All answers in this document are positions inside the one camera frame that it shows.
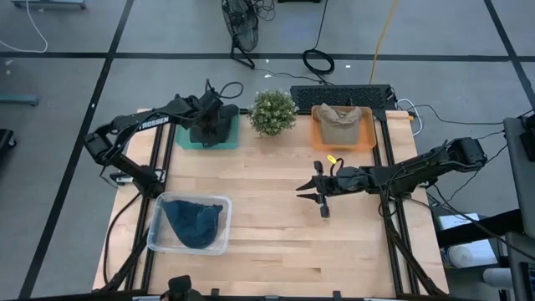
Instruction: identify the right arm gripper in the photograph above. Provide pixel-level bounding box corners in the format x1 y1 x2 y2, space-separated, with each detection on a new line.
295 160 371 219

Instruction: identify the black baseball cap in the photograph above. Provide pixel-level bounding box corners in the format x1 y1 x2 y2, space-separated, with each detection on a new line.
190 103 240 148

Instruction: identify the olive khaki baseball cap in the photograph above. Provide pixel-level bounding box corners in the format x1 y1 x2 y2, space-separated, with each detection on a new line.
313 103 363 145

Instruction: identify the blue denim baseball cap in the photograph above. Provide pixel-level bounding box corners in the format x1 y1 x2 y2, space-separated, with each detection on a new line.
160 199 189 222
175 202 225 251

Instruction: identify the clear plastic bin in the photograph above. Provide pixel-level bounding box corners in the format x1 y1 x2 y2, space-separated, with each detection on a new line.
145 191 233 257

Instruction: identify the teal plastic bin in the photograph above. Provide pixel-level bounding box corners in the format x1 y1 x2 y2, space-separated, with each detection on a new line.
175 109 242 151

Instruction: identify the small potted green plant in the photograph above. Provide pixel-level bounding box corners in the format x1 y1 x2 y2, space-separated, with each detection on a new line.
247 87 300 137

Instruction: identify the orange plastic bin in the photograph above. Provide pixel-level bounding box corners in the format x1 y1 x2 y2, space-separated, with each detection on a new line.
310 105 378 152

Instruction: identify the black floor fan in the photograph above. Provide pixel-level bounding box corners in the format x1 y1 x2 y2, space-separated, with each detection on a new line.
220 0 260 71

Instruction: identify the black perforated computer case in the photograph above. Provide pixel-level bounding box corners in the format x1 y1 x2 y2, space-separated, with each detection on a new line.
289 84 397 113

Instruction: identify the white paper sheet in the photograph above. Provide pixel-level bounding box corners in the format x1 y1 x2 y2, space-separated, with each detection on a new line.
437 212 481 231

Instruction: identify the white roll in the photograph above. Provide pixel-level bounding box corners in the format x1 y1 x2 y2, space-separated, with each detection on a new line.
445 240 498 268

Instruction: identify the black beam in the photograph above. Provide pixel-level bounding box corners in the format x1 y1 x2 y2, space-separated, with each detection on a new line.
436 208 523 248

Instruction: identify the grey floor bar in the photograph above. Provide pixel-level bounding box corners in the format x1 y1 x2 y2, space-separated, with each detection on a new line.
0 94 40 107

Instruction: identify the grey platform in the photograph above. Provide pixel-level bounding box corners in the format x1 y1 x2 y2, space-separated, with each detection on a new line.
11 0 88 11

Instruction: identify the grey metal cabinet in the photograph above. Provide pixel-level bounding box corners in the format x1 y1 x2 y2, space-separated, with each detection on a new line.
503 115 535 239

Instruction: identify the black aluminium table frame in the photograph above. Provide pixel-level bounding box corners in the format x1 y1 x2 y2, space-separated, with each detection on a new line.
99 94 449 298

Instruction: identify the black coiled cable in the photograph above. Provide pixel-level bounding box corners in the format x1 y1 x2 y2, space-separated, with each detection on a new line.
301 0 336 79

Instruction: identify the white power cable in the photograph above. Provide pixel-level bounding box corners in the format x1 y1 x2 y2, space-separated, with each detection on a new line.
396 98 424 137

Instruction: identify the thin black floor cable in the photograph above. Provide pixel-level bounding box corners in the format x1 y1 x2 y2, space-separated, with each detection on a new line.
411 104 505 126

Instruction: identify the yellow cable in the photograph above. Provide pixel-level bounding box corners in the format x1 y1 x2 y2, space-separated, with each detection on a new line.
369 0 400 85

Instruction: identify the white floor cable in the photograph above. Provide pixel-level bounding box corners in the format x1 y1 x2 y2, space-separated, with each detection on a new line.
0 0 49 54

